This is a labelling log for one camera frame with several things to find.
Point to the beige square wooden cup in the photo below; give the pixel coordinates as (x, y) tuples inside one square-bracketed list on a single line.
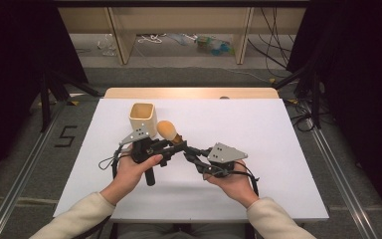
[(144, 119)]

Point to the person's legs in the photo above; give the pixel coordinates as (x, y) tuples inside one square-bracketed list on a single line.
[(179, 232)]

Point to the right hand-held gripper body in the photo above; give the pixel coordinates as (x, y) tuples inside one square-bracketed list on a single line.
[(225, 153)]

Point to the person's left hand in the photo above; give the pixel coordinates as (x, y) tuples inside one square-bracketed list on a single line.
[(127, 177)]

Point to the person's right hand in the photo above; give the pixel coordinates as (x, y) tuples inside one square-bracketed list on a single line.
[(237, 186)]

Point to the light wooden shelf unit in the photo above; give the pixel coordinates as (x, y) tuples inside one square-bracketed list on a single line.
[(179, 20)]

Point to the colourful plastic bag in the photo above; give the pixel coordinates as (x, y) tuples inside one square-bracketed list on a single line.
[(215, 46)]

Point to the aluminium floor rail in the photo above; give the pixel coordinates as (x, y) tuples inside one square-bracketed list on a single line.
[(16, 189), (341, 186)]

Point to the black metal stand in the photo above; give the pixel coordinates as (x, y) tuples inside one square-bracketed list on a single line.
[(315, 99), (45, 99)]

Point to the clear plastic wrapper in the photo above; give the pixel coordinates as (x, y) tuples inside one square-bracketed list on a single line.
[(107, 45)]

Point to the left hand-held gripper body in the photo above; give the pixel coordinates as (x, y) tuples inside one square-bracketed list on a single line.
[(138, 134)]

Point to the black curtain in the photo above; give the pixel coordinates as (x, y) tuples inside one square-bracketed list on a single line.
[(13, 66), (361, 83)]

